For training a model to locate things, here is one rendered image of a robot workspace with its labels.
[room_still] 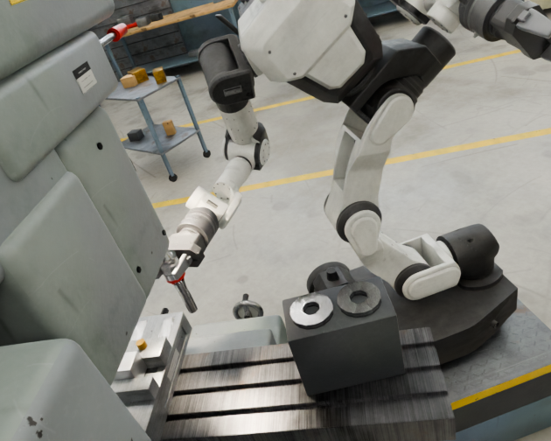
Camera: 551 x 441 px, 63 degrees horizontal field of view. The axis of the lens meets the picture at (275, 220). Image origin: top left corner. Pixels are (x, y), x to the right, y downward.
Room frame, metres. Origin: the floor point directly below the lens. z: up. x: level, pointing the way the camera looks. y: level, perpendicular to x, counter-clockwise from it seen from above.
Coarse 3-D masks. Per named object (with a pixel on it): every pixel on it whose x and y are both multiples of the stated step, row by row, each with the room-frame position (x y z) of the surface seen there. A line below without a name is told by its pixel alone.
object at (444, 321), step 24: (456, 240) 1.15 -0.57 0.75; (480, 240) 1.13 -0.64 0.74; (480, 264) 1.09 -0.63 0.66; (456, 288) 1.11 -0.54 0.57; (480, 288) 1.07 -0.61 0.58; (504, 288) 1.05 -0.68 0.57; (408, 312) 1.07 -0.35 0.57; (432, 312) 1.04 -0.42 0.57; (456, 312) 1.01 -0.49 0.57; (480, 312) 0.98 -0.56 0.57; (504, 312) 1.00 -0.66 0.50; (432, 336) 0.95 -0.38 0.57; (456, 336) 0.93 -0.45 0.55; (480, 336) 0.95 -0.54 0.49
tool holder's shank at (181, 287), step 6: (180, 282) 0.84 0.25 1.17; (180, 288) 0.83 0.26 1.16; (186, 288) 0.84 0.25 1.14; (180, 294) 0.84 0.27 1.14; (186, 294) 0.84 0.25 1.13; (186, 300) 0.83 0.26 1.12; (192, 300) 0.84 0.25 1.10; (186, 306) 0.84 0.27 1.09; (192, 306) 0.84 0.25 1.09; (192, 312) 0.84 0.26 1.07
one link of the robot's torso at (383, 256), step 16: (352, 224) 1.05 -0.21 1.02; (368, 224) 1.04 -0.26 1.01; (352, 240) 1.05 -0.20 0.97; (368, 240) 1.04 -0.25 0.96; (384, 240) 1.11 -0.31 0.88; (368, 256) 1.06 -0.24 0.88; (384, 256) 1.10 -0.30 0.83; (400, 256) 1.10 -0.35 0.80; (416, 256) 1.14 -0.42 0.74; (384, 272) 1.10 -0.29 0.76; (400, 272) 1.10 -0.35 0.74; (416, 272) 1.08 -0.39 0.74; (400, 288) 1.08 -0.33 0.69
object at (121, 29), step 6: (120, 24) 0.94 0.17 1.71; (108, 30) 0.91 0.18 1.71; (114, 30) 0.90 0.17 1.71; (120, 30) 0.91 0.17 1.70; (126, 30) 0.94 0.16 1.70; (108, 36) 0.88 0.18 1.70; (114, 36) 0.89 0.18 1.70; (120, 36) 0.90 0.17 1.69; (102, 42) 0.84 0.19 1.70; (108, 42) 0.87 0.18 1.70
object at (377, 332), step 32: (352, 288) 0.69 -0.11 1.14; (384, 288) 0.67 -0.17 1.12; (288, 320) 0.67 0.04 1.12; (320, 320) 0.63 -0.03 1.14; (352, 320) 0.61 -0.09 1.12; (384, 320) 0.60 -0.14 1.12; (320, 352) 0.61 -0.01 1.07; (352, 352) 0.60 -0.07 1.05; (384, 352) 0.60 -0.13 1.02; (320, 384) 0.61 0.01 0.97; (352, 384) 0.60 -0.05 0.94
